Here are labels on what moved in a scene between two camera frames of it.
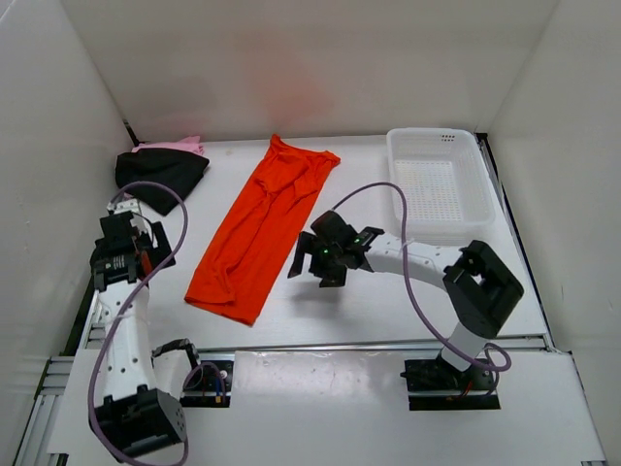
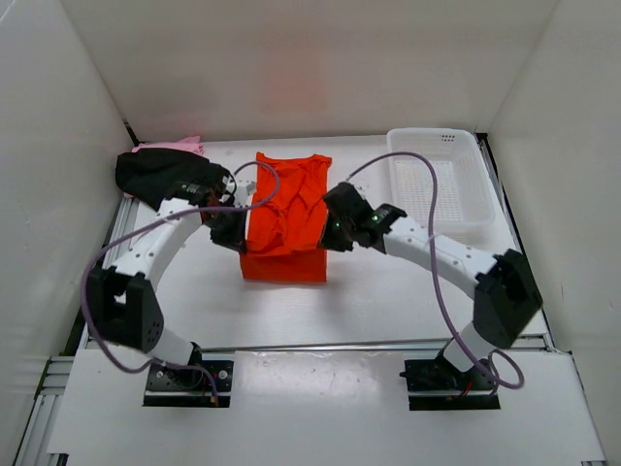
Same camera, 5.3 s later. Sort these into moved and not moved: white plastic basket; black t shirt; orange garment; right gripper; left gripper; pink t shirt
Moved: left gripper; orange garment; right gripper
Not moved: black t shirt; white plastic basket; pink t shirt
